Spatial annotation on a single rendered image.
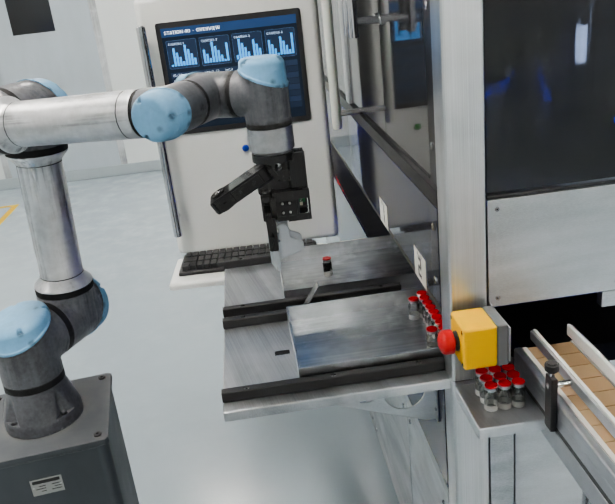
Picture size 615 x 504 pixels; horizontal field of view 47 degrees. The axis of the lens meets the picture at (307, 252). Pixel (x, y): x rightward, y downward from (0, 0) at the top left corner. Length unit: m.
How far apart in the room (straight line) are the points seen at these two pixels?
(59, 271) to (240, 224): 0.81
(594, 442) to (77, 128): 0.88
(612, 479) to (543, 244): 0.39
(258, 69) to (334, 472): 1.65
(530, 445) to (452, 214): 0.49
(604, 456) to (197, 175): 1.45
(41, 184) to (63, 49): 5.36
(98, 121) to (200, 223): 1.07
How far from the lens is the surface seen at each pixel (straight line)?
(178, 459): 2.68
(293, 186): 1.19
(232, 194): 1.19
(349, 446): 2.60
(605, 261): 1.27
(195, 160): 2.12
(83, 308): 1.52
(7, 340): 1.43
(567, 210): 1.21
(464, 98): 1.10
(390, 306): 1.54
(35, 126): 1.22
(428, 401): 1.42
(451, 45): 1.08
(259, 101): 1.13
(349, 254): 1.83
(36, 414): 1.48
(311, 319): 1.51
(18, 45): 6.85
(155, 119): 1.06
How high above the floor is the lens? 1.56
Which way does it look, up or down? 21 degrees down
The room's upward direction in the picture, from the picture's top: 6 degrees counter-clockwise
